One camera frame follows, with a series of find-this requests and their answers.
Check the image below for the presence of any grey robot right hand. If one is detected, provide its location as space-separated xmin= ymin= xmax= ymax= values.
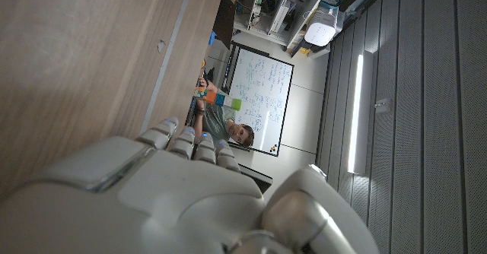
xmin=0 ymin=116 xmax=381 ymax=254

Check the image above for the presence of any seated person in green shirt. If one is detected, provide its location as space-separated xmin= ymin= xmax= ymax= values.
xmin=192 ymin=77 xmax=255 ymax=148

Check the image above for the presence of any colourful stacked block tower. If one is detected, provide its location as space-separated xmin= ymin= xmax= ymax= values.
xmin=193 ymin=87 xmax=243 ymax=112

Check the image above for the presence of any long ceiling light strip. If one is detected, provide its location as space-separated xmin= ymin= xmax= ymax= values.
xmin=346 ymin=50 xmax=376 ymax=176

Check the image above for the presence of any white shelf cabinet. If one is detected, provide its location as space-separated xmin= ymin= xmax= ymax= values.
xmin=231 ymin=0 xmax=332 ymax=52

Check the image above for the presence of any white perforated appliance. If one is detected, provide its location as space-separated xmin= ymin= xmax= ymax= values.
xmin=304 ymin=2 xmax=339 ymax=48

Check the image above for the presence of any wall whiteboard with writing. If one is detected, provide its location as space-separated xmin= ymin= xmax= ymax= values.
xmin=220 ymin=43 xmax=295 ymax=157

